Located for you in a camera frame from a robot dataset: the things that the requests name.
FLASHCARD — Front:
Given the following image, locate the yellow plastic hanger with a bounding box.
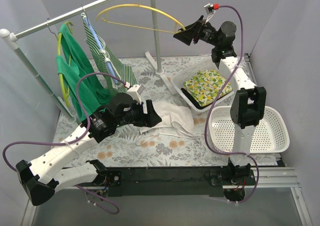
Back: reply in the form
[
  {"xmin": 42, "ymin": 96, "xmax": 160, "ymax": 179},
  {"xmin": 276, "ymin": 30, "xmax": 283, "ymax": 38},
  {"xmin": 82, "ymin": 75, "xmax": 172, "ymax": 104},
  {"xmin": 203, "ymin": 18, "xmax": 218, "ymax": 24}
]
[{"xmin": 95, "ymin": 3, "xmax": 186, "ymax": 35}]

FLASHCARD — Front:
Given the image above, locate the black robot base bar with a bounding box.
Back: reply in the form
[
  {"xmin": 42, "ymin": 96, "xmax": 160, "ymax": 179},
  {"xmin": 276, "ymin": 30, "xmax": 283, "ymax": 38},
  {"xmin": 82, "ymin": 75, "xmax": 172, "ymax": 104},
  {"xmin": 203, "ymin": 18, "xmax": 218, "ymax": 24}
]
[{"xmin": 105, "ymin": 166, "xmax": 256, "ymax": 197}]

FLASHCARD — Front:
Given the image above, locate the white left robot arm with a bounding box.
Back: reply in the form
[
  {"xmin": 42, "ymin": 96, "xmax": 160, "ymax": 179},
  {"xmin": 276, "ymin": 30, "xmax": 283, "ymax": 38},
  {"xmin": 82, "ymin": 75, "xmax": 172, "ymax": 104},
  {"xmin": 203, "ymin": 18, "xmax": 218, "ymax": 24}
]
[{"xmin": 16, "ymin": 93, "xmax": 162, "ymax": 206}]

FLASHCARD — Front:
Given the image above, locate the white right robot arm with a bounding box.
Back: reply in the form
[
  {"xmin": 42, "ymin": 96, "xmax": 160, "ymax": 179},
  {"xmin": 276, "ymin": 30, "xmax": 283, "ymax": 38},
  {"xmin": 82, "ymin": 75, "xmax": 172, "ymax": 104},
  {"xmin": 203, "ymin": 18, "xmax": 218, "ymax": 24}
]
[{"xmin": 173, "ymin": 17, "xmax": 267, "ymax": 185}]

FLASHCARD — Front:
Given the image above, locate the green white striped tank top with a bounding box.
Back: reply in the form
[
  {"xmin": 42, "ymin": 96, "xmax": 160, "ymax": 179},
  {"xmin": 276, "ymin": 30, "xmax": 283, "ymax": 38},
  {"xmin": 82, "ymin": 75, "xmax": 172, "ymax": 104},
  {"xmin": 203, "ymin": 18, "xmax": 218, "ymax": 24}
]
[{"xmin": 81, "ymin": 12, "xmax": 137, "ymax": 96}]

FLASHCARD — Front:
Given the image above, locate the light blue plastic hanger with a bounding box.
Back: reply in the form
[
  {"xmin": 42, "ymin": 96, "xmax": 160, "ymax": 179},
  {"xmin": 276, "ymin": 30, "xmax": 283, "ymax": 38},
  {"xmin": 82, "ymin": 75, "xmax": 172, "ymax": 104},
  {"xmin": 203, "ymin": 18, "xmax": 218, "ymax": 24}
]
[{"xmin": 81, "ymin": 6, "xmax": 120, "ymax": 89}]

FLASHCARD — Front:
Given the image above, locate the lime green plastic hanger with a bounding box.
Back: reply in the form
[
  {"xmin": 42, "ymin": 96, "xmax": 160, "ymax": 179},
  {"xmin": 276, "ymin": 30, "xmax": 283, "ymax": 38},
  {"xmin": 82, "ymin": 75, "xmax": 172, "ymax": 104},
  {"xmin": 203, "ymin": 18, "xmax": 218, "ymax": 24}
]
[{"xmin": 46, "ymin": 18, "xmax": 70, "ymax": 108}]

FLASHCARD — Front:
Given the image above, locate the white rectangular plastic basket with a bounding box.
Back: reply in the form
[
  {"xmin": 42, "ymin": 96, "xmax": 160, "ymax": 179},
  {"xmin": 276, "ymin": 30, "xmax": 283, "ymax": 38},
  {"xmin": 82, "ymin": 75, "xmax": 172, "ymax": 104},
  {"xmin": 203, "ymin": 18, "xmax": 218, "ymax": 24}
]
[{"xmin": 170, "ymin": 54, "xmax": 248, "ymax": 113}]

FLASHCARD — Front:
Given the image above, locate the lemon print folded cloth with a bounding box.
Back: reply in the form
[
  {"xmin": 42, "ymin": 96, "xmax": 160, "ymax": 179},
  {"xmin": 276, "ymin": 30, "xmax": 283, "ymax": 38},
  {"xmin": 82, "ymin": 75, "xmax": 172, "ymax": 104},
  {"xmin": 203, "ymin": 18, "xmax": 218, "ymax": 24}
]
[{"xmin": 181, "ymin": 69, "xmax": 233, "ymax": 109}]

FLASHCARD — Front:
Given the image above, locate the floral fern patterned tablecloth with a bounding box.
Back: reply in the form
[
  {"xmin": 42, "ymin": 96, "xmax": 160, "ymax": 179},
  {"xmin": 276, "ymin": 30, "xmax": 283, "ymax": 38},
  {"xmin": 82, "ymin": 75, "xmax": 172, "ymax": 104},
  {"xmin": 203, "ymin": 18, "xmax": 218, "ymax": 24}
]
[{"xmin": 51, "ymin": 55, "xmax": 283, "ymax": 167}]

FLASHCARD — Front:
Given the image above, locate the white oval perforated basket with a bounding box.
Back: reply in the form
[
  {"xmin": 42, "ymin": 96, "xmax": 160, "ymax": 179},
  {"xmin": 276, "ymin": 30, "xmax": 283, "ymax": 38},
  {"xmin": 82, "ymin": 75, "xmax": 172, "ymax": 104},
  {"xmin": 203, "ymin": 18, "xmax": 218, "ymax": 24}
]
[{"xmin": 208, "ymin": 106, "xmax": 290, "ymax": 154}]

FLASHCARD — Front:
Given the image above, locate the white metal clothes rack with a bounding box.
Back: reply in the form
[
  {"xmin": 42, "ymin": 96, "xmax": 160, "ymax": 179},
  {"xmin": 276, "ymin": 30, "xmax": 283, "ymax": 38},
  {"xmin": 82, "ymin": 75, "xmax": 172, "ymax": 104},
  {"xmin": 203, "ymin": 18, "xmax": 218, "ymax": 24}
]
[{"xmin": 0, "ymin": 0, "xmax": 177, "ymax": 124}]

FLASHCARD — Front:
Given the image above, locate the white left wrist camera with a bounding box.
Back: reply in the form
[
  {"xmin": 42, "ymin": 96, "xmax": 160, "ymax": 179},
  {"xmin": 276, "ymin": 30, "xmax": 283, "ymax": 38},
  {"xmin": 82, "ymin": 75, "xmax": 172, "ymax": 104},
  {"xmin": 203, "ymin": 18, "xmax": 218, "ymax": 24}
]
[{"xmin": 126, "ymin": 84, "xmax": 145, "ymax": 104}]

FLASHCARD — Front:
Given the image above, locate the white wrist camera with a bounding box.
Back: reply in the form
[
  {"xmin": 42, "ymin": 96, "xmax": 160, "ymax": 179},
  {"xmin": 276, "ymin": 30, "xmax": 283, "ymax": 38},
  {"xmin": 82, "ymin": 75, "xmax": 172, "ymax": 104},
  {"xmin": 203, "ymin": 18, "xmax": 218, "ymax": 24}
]
[
  {"xmin": 204, "ymin": 3, "xmax": 220, "ymax": 23},
  {"xmin": 126, "ymin": 84, "xmax": 145, "ymax": 104}
]

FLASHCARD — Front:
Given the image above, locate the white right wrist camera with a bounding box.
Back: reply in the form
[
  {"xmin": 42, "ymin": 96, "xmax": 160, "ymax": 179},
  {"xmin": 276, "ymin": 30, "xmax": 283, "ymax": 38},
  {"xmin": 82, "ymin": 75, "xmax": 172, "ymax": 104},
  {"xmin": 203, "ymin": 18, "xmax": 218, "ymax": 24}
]
[{"xmin": 204, "ymin": 3, "xmax": 220, "ymax": 23}]

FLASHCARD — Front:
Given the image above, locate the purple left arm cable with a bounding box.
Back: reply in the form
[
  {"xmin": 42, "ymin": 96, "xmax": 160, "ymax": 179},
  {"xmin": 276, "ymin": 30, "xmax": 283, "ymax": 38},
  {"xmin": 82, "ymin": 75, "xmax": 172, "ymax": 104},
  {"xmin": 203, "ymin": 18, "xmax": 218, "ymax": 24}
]
[{"xmin": 2, "ymin": 71, "xmax": 131, "ymax": 215}]

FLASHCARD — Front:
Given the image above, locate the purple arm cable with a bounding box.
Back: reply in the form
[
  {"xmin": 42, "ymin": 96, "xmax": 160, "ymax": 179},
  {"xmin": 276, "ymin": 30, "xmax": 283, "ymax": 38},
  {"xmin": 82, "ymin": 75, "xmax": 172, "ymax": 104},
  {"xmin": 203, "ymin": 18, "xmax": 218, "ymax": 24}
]
[
  {"xmin": 2, "ymin": 71, "xmax": 131, "ymax": 215},
  {"xmin": 204, "ymin": 5, "xmax": 260, "ymax": 203}
]

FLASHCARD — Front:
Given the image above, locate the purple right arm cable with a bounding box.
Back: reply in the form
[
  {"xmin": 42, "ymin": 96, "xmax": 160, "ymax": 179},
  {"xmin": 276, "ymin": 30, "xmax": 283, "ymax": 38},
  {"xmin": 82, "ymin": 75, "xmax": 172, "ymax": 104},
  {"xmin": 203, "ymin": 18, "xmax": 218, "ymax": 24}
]
[{"xmin": 204, "ymin": 5, "xmax": 260, "ymax": 203}]

